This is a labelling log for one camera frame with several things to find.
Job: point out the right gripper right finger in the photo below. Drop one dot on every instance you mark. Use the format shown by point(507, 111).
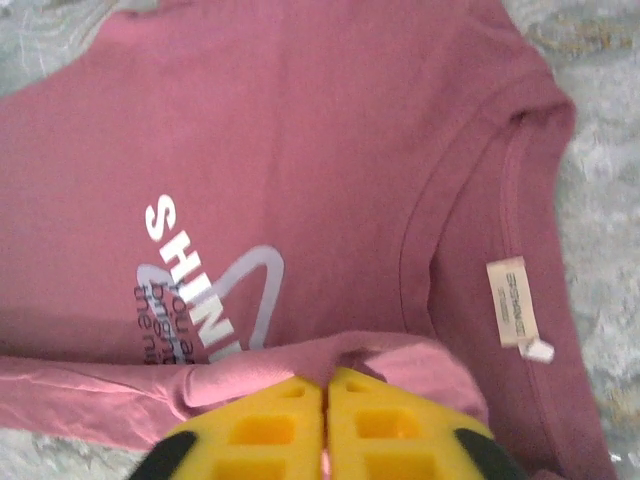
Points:
point(390, 430)

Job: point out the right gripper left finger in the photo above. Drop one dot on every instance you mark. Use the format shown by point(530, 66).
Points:
point(270, 435)

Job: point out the maroon printed t-shirt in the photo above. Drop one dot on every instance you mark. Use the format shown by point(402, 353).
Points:
point(300, 150)

